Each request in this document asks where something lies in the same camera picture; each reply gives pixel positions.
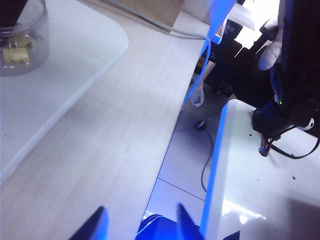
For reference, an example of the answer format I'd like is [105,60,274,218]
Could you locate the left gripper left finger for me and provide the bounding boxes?
[68,206,110,240]

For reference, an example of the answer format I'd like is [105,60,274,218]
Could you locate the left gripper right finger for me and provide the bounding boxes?
[176,202,205,240]

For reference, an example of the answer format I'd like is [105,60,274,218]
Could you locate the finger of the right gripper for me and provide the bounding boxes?
[0,0,29,27]

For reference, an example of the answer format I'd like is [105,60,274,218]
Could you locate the round transparent plastic box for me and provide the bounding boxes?
[0,0,50,77]

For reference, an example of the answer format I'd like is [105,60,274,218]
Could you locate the white robot base platform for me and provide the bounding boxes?
[202,98,320,240]

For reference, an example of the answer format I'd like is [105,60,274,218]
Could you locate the brown cardboard box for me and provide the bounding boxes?
[77,0,186,27]

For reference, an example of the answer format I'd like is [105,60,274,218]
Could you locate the white raised desk board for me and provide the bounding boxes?
[0,0,130,181]

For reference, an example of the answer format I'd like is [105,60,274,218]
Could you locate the clear plastic bag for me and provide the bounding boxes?
[190,82,205,108]

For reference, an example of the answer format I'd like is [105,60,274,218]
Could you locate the thin dark floor cable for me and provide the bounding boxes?
[196,119,215,193]

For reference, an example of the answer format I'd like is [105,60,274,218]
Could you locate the black cable loop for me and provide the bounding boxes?
[271,136,320,160]

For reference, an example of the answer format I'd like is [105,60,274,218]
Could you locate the grey cable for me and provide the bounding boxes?
[99,0,210,41]

